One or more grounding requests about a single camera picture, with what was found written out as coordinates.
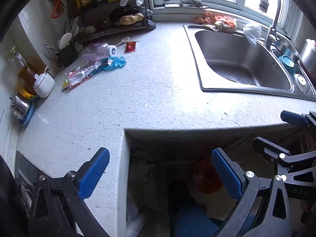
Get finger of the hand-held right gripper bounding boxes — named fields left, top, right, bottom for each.
left=252, top=137, right=316, bottom=176
left=281, top=110, right=316, bottom=132

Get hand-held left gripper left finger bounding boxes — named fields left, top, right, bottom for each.
left=28, top=147, right=110, bottom=237

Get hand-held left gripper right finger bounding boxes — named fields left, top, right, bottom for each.
left=212, top=148, right=292, bottom=237

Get red trash bin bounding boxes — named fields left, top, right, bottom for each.
left=193, top=159, right=224, bottom=194

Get clear red wrapper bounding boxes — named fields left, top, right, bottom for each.
left=61, top=63, right=99, bottom=92

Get blue wrapper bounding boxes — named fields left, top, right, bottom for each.
left=95, top=56, right=126, bottom=71

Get red sachet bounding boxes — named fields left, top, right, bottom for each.
left=124, top=41, right=138, bottom=53

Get white bowl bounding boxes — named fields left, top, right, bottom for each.
left=294, top=73, right=309, bottom=92

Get blue bowl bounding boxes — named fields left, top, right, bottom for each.
left=278, top=55, right=298, bottom=78

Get person's blue trouser legs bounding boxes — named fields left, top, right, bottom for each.
left=168, top=180, right=247, bottom=237

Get grey sink base cabinet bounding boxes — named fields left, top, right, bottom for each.
left=126, top=131, right=297, bottom=168

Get black gas stove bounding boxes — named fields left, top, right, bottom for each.
left=13, top=149, right=47, bottom=208

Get stainless steel basin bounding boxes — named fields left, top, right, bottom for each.
left=276, top=38, right=302, bottom=60

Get blue tray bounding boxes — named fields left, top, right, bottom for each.
left=18, top=101, right=35, bottom=126

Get stainless steel sink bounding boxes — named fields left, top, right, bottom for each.
left=183, top=24, right=316, bottom=102

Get steel kettle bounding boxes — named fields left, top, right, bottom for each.
left=9, top=94, right=31, bottom=119

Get white lidded sugar pot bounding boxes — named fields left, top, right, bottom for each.
left=33, top=67, right=55, bottom=99

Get grey curved faucet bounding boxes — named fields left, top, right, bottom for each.
left=258, top=0, right=283, bottom=48

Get orange white rag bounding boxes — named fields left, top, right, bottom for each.
left=202, top=15, right=238, bottom=33

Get dark utensil holder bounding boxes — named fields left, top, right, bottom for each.
left=55, top=43, right=78, bottom=67

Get glass oil jar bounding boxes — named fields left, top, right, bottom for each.
left=6, top=46, right=37, bottom=97

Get orange brown rag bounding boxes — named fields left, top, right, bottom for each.
left=195, top=11, right=215, bottom=25

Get white ladle spoon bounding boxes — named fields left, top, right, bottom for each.
left=59, top=33, right=72, bottom=50

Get dark scouring pad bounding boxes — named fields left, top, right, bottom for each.
left=179, top=0, right=203, bottom=7

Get brown bread roll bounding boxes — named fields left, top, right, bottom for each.
left=120, top=13, right=144, bottom=25

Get black wire rack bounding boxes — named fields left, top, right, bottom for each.
left=67, top=0, right=156, bottom=45

